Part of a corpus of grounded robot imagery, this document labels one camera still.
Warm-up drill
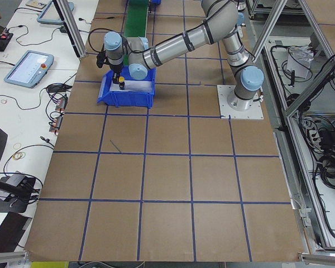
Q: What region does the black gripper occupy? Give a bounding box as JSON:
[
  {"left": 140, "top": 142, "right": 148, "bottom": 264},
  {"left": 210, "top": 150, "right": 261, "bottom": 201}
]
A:
[{"left": 110, "top": 63, "right": 123, "bottom": 84}]

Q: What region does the yellow push button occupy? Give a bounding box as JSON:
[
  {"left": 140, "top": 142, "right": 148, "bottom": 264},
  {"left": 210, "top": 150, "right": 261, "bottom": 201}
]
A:
[{"left": 118, "top": 76, "right": 125, "bottom": 90}]

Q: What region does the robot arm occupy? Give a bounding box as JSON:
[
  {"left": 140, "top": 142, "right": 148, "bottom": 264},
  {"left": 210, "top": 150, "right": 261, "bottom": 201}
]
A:
[{"left": 97, "top": 1, "right": 264, "bottom": 112}]

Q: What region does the white foam pad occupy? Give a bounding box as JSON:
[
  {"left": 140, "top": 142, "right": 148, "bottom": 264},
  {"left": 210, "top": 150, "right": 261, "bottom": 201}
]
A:
[{"left": 109, "top": 80, "right": 152, "bottom": 93}]

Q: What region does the blue source bin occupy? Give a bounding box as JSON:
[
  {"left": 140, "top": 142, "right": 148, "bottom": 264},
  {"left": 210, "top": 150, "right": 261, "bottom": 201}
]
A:
[{"left": 97, "top": 66, "right": 156, "bottom": 108}]

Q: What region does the green conveyor belt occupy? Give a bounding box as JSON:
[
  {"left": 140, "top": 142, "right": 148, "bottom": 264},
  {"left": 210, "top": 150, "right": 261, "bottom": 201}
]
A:
[{"left": 124, "top": 0, "right": 149, "bottom": 37}]

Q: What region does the near teach pendant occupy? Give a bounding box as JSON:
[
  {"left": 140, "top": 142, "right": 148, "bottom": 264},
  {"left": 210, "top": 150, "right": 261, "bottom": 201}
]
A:
[{"left": 4, "top": 50, "right": 54, "bottom": 88}]

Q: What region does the teach pendant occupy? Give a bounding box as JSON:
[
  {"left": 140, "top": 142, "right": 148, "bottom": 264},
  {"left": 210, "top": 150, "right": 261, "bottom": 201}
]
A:
[
  {"left": 37, "top": 1, "right": 63, "bottom": 25},
  {"left": 4, "top": 50, "right": 54, "bottom": 88}
]

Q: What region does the blue destination bin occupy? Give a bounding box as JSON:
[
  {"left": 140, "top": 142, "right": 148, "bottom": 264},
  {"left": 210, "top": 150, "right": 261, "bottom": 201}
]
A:
[{"left": 150, "top": 0, "right": 161, "bottom": 5}]

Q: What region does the far teach pendant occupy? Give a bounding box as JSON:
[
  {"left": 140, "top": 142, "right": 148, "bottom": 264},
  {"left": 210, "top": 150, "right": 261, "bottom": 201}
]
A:
[{"left": 37, "top": 1, "right": 63, "bottom": 25}]

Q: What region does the aluminium frame post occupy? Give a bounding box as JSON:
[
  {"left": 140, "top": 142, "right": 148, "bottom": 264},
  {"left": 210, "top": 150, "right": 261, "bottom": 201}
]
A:
[{"left": 53, "top": 0, "right": 87, "bottom": 59}]

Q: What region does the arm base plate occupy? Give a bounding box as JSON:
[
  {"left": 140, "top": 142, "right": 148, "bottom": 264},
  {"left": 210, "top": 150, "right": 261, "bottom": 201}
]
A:
[{"left": 217, "top": 85, "right": 264, "bottom": 120}]

